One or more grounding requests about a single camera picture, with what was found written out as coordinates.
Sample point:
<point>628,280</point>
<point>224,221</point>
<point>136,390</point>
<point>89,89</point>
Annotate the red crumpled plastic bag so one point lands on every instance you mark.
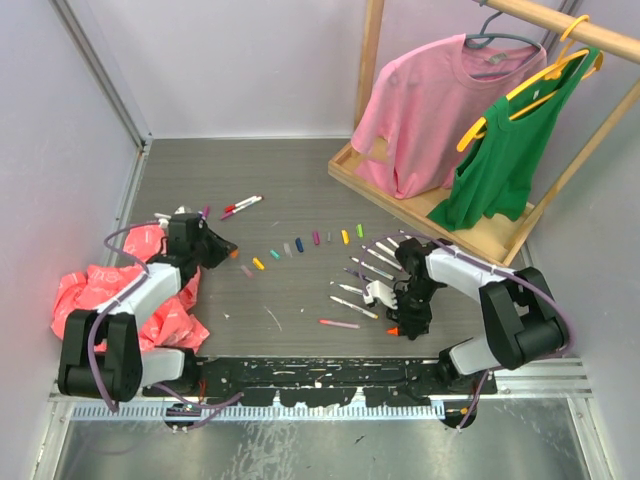
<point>170,325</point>

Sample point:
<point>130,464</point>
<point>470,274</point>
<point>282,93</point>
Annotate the pink cap marker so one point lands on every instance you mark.
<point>233,212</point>

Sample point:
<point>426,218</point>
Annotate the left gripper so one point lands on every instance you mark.
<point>221,250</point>

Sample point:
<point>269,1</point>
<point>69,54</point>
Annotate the yellow cap marker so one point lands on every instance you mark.
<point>392,242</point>

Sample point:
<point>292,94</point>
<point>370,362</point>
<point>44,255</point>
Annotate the light pink marker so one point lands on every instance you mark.
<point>338,324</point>

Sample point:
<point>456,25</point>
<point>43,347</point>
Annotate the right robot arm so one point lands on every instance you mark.
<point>521,320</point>

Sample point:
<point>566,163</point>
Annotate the wooden clothes rack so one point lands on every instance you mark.
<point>497,239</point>

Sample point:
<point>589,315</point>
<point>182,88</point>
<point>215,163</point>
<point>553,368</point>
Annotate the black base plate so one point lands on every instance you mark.
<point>324,381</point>

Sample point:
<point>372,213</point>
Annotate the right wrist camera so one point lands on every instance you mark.
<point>377,292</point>

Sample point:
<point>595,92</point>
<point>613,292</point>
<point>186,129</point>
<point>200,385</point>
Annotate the clear pink pen cap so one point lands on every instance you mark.
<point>247,271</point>

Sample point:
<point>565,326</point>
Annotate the purple marker pen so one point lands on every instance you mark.
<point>355,273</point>

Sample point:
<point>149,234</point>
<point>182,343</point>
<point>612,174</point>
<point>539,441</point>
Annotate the yellow hanger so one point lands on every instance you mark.
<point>552,72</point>

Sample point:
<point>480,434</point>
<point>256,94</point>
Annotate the magenta marker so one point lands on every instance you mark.
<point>382,258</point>

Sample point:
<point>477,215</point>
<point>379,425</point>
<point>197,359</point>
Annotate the teal marker pen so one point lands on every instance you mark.
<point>351,289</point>

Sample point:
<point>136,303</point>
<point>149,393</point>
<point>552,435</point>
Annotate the pink t-shirt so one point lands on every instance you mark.
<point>424,101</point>

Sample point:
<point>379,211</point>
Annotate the cable duct rail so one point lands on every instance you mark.
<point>171,411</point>

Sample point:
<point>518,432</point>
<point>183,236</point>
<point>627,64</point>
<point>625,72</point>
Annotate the green tank top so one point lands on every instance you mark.
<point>510,145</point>

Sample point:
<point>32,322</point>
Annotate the red cap marker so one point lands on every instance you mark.
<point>242,203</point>

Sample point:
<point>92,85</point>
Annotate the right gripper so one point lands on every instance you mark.
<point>413,323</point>

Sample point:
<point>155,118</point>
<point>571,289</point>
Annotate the grey marker pen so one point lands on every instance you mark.
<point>385,249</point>

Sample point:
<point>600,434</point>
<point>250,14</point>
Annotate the yellow marker pen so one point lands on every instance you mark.
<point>354,307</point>

